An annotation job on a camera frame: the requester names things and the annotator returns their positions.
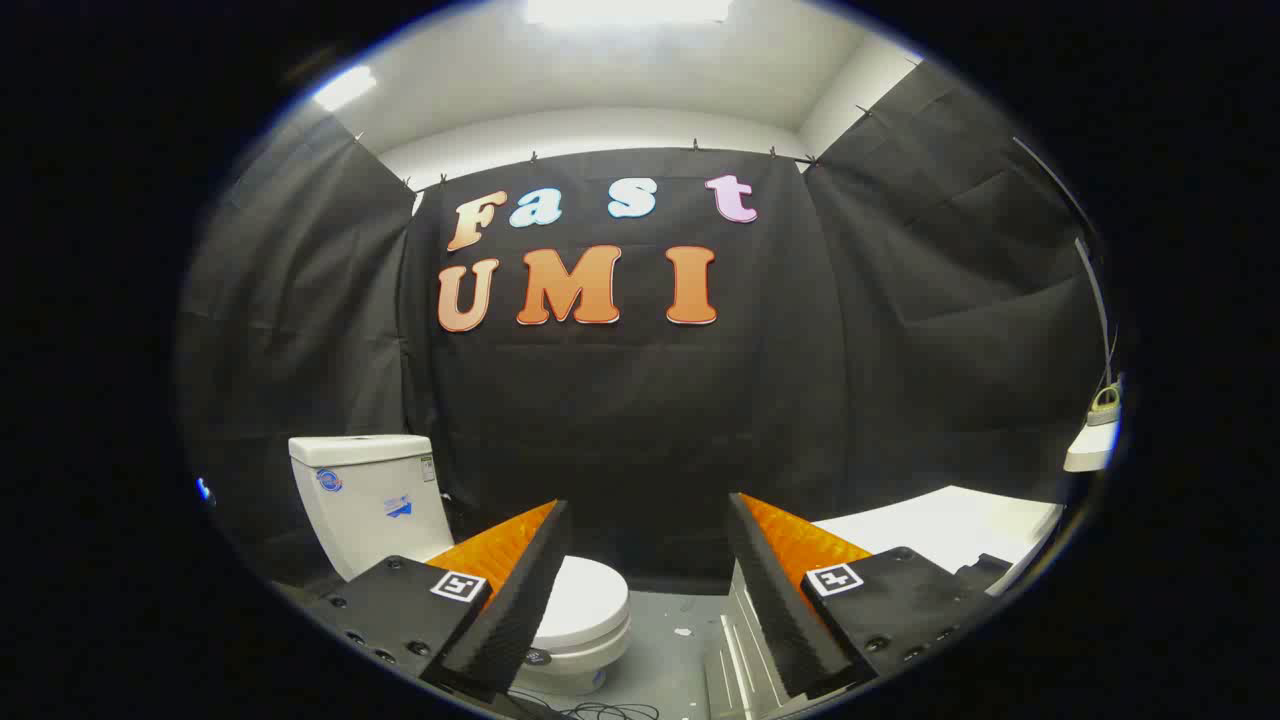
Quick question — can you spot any black cable tangle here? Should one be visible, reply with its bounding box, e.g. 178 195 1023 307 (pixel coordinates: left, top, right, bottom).
505 690 661 720

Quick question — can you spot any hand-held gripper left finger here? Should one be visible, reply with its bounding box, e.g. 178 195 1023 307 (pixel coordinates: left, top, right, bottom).
300 498 573 703

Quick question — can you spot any white shelf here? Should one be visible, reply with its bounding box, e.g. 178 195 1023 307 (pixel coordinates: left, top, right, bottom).
1063 420 1122 474

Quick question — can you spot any black backdrop cloth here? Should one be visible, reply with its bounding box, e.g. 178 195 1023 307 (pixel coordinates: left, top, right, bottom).
175 60 1111 593

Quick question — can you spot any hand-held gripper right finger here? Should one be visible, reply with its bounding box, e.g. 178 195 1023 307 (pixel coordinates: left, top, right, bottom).
727 492 1013 701

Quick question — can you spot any ceiling light panel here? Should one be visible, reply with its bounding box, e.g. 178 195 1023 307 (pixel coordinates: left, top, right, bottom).
525 0 734 27
312 65 379 113

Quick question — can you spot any white toilet lid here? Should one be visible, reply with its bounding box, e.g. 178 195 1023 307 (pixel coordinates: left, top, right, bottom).
535 555 632 653

